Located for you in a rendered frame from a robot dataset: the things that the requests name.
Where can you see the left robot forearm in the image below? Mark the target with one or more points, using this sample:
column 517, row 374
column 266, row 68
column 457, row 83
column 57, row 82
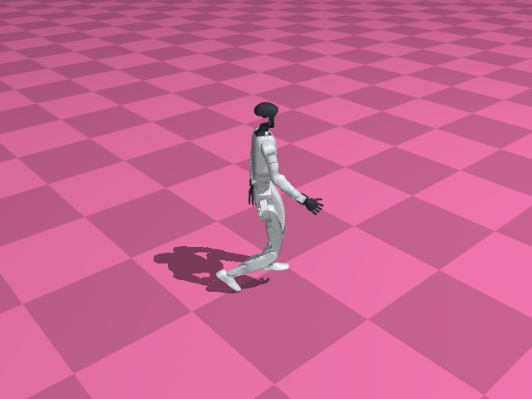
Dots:
column 251, row 174

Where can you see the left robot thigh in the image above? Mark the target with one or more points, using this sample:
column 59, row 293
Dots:
column 278, row 203

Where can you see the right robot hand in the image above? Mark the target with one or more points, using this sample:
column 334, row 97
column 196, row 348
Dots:
column 311, row 204

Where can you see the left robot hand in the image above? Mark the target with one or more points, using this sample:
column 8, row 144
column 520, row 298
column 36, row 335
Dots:
column 251, row 192

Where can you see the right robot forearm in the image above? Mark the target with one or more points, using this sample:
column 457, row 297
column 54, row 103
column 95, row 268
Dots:
column 287, row 188

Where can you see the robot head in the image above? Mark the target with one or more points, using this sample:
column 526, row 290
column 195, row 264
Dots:
column 265, row 109

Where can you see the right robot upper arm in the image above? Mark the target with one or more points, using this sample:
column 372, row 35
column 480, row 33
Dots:
column 270, row 155

